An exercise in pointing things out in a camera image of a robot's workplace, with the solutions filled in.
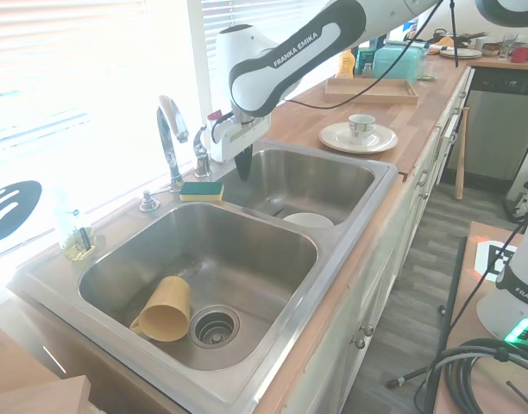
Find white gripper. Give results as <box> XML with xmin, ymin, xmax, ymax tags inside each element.
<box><xmin>209</xmin><ymin>113</ymin><xmax>273</xmax><ymax>182</ymax></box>

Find chrome faucet lever handle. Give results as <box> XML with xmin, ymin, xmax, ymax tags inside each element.
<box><xmin>192</xmin><ymin>124</ymin><xmax>214</xmax><ymax>179</ymax></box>

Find chrome sink faucet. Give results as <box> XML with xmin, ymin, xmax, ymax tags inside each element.
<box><xmin>155</xmin><ymin>94</ymin><xmax>191</xmax><ymax>193</ymax></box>

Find yellow green sponge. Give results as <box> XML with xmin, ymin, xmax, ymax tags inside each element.
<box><xmin>179</xmin><ymin>181</ymin><xmax>225</xmax><ymax>204</ymax></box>

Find white bowl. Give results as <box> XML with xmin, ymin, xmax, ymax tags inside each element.
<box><xmin>282</xmin><ymin>212</ymin><xmax>335</xmax><ymax>229</ymax></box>

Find stainless steel double sink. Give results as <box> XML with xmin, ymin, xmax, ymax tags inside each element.
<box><xmin>16</xmin><ymin>137</ymin><xmax>399</xmax><ymax>405</ymax></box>

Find chrome soap dispenser pump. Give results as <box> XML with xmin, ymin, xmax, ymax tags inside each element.
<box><xmin>139</xmin><ymin>189</ymin><xmax>160</xmax><ymax>213</ymax></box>

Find white patterned teacup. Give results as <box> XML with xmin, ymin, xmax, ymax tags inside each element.
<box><xmin>347</xmin><ymin>113</ymin><xmax>376</xmax><ymax>146</ymax></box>

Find white dinner plate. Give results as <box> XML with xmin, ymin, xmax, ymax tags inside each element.
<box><xmin>317</xmin><ymin>121</ymin><xmax>399</xmax><ymax>155</ymax></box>

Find yellow mustard bottle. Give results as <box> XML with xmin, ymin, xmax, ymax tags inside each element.
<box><xmin>336</xmin><ymin>48</ymin><xmax>355</xmax><ymax>80</ymax></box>

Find wooden tray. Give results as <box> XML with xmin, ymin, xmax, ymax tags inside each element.
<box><xmin>324</xmin><ymin>76</ymin><xmax>421</xmax><ymax>107</ymax></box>

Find green container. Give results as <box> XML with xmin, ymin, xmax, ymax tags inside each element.
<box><xmin>355</xmin><ymin>47</ymin><xmax>378</xmax><ymax>79</ymax></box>

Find white window blinds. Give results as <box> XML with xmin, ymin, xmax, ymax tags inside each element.
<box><xmin>0</xmin><ymin>0</ymin><xmax>334</xmax><ymax>146</ymax></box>

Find metal sink drain strainer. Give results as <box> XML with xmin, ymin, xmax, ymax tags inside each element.
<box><xmin>189</xmin><ymin>304</ymin><xmax>242</xmax><ymax>348</ymax></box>

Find yellow plastic cup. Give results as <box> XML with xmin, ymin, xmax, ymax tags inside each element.
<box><xmin>129</xmin><ymin>275</ymin><xmax>192</xmax><ymax>343</ymax></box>

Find white kitchen cabinets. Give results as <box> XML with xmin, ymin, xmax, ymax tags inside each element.
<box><xmin>250</xmin><ymin>64</ymin><xmax>476</xmax><ymax>414</ymax></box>

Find teal toaster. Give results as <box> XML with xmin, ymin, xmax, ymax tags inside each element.
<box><xmin>373</xmin><ymin>40</ymin><xmax>425</xmax><ymax>85</ymax></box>

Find clear bottle yellow liquid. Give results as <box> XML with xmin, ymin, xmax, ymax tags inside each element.
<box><xmin>52</xmin><ymin>185</ymin><xmax>97</xmax><ymax>262</ymax></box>

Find dark frying pan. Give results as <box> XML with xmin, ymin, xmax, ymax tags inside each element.
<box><xmin>431</xmin><ymin>28</ymin><xmax>485</xmax><ymax>47</ymax></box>

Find stack of white plates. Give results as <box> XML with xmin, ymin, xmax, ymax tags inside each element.
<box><xmin>438</xmin><ymin>47</ymin><xmax>483</xmax><ymax>60</ymax></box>

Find black slotted spatula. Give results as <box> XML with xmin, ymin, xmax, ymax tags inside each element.
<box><xmin>0</xmin><ymin>179</ymin><xmax>44</xmax><ymax>244</ymax></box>

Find stainless steel dishwasher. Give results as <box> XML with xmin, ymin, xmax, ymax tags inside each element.
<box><xmin>444</xmin><ymin>66</ymin><xmax>528</xmax><ymax>183</ymax></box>

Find black white marker sheet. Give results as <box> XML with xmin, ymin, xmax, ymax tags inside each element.
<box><xmin>474</xmin><ymin>238</ymin><xmax>520</xmax><ymax>278</ymax></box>

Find white black floor appliance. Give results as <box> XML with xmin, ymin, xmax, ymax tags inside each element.
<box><xmin>503</xmin><ymin>166</ymin><xmax>528</xmax><ymax>225</ymax></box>

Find clear drinking glass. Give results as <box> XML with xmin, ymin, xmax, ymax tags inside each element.
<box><xmin>500</xmin><ymin>34</ymin><xmax>519</xmax><ymax>62</ymax></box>

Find light wooden block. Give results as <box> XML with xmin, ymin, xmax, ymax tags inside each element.
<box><xmin>0</xmin><ymin>317</ymin><xmax>91</xmax><ymax>414</ymax></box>

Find thin black camera cable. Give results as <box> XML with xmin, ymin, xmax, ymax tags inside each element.
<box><xmin>214</xmin><ymin>0</ymin><xmax>444</xmax><ymax>146</ymax></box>

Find coiled grey black cables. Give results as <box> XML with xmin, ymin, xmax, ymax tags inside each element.
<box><xmin>414</xmin><ymin>338</ymin><xmax>528</xmax><ymax>414</ymax></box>

